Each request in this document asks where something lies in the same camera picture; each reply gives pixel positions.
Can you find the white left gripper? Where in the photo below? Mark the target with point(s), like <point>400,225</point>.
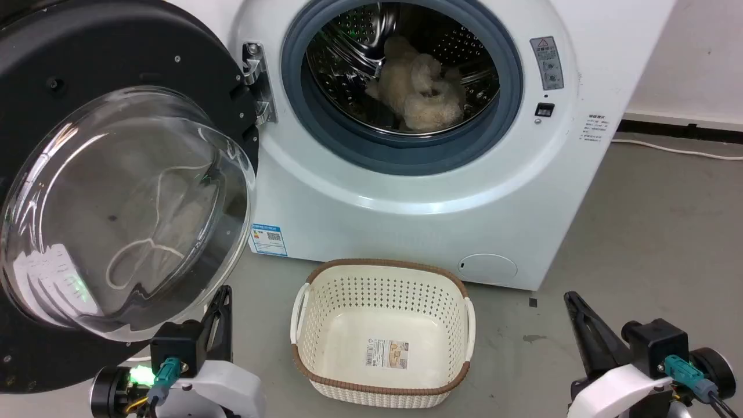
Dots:
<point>223,392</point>

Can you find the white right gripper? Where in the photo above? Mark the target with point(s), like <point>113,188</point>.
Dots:
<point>615,392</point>

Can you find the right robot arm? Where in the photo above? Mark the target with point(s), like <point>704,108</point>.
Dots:
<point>717,371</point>

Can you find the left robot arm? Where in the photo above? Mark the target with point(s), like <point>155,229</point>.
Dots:
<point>110,392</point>

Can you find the open washer door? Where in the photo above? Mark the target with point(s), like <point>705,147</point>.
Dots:
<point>116,191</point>

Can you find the white front-load washing machine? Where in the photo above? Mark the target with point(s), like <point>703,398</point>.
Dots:
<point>406,226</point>

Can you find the black door latch socket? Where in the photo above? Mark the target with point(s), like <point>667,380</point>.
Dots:
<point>544,109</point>

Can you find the metal door hinge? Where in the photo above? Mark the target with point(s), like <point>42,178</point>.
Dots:
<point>256,81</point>

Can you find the blue white energy label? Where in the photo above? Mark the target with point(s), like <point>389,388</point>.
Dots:
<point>269,240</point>

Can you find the round white filter cover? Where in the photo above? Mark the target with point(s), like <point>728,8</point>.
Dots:
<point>487,269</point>

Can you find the cream plastic laundry basket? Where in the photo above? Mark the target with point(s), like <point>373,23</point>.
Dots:
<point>383,348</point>

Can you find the paper product label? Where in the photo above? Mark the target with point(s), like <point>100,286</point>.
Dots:
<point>387,354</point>

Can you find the small printed text sticker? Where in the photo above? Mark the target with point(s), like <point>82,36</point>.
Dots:
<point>595,128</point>

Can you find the black baseboard strip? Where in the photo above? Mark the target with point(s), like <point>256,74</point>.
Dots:
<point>679,129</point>

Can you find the grey warning sticker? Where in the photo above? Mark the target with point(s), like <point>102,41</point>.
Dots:
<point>547,62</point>

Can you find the beige plush toy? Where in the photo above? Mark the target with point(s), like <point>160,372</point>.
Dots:
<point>421,93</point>

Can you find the perforated steel washer drum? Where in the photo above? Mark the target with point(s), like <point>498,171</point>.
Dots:
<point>348,52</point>

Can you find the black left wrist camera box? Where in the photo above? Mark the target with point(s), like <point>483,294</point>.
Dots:
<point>177,345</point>

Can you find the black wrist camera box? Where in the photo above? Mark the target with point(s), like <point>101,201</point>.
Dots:
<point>659,345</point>
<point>177,345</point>

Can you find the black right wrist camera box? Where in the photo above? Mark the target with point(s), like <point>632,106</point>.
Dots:
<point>659,345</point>

